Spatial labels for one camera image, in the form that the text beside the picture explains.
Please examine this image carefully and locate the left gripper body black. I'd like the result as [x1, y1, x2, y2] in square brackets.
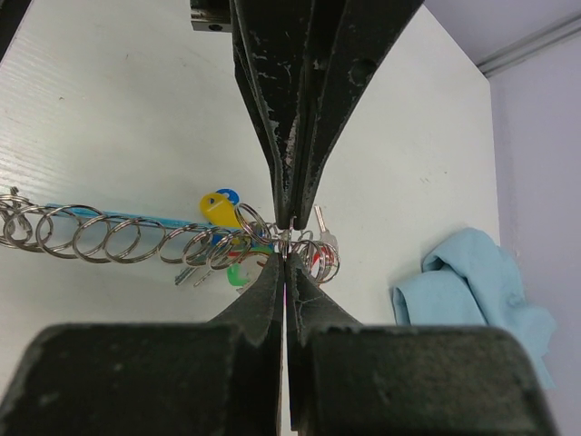
[190, 0, 231, 32]

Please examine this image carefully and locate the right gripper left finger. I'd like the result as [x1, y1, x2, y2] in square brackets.
[1, 254, 285, 435]

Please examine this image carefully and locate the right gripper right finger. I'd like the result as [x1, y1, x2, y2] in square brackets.
[285, 254, 558, 435]

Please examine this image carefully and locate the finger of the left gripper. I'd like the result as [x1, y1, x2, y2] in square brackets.
[294, 1, 422, 229]
[231, 1, 314, 229]

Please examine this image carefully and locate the metal key organizer plate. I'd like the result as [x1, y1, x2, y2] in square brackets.
[0, 186, 341, 285]

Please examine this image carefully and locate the light blue cloth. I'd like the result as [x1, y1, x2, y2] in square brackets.
[391, 228, 556, 389]

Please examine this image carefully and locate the blue key tag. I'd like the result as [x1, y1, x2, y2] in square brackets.
[216, 188, 240, 205]

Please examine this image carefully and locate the yellow key tag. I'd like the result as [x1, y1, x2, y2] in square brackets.
[199, 193, 241, 228]

